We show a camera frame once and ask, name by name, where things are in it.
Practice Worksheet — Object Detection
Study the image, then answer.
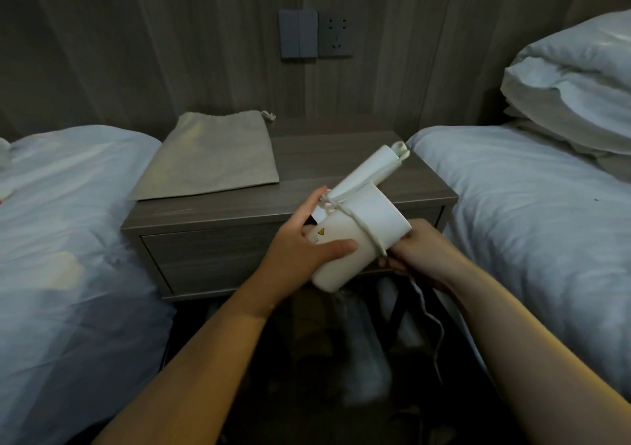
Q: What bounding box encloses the person's right hand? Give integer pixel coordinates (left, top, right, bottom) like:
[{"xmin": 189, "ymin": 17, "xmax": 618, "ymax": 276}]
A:
[{"xmin": 379, "ymin": 219, "xmax": 475, "ymax": 293}]

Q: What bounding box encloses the person's left hand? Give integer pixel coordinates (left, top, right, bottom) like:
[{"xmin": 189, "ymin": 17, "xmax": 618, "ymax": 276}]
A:
[{"xmin": 247, "ymin": 186, "xmax": 359, "ymax": 318}]

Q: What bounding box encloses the white folding hair dryer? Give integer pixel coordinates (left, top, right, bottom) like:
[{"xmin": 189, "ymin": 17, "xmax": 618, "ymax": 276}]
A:
[{"xmin": 304, "ymin": 141, "xmax": 413, "ymax": 293}]

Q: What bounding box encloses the white hair dryer cord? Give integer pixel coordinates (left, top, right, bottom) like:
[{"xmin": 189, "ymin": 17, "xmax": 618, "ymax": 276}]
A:
[{"xmin": 318, "ymin": 189, "xmax": 445, "ymax": 386}]

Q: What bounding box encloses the person's right forearm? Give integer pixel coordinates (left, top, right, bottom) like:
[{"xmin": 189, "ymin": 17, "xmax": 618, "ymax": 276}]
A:
[{"xmin": 446, "ymin": 262, "xmax": 631, "ymax": 445}]

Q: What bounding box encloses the person's left forearm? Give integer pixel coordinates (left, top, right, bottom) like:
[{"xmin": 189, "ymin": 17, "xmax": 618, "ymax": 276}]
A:
[{"xmin": 93, "ymin": 282, "xmax": 273, "ymax": 445}]

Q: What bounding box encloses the wooden nightstand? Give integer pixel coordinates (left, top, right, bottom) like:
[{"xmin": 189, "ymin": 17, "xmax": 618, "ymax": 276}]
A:
[{"xmin": 121, "ymin": 131, "xmax": 459, "ymax": 303}]

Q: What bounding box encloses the clear plastic bag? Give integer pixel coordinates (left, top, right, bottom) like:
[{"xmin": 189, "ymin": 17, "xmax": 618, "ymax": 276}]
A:
[{"xmin": 330, "ymin": 287, "xmax": 395, "ymax": 406}]

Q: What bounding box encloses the white pillow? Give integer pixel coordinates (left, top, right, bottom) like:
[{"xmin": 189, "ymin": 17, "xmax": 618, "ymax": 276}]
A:
[
  {"xmin": 504, "ymin": 106, "xmax": 631, "ymax": 183},
  {"xmin": 500, "ymin": 10, "xmax": 631, "ymax": 156}
]

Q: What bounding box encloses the beige drawstring cloth bag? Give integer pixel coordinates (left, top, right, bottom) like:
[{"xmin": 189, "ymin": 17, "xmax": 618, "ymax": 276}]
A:
[{"xmin": 129, "ymin": 110, "xmax": 280, "ymax": 202}]

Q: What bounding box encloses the grey wall power socket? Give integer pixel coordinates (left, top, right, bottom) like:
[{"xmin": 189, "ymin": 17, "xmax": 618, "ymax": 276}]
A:
[{"xmin": 317, "ymin": 11, "xmax": 354, "ymax": 58}]

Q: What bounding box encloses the grey wall light switch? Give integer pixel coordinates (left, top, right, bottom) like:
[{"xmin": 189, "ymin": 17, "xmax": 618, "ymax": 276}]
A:
[{"xmin": 278, "ymin": 9, "xmax": 317, "ymax": 59}]

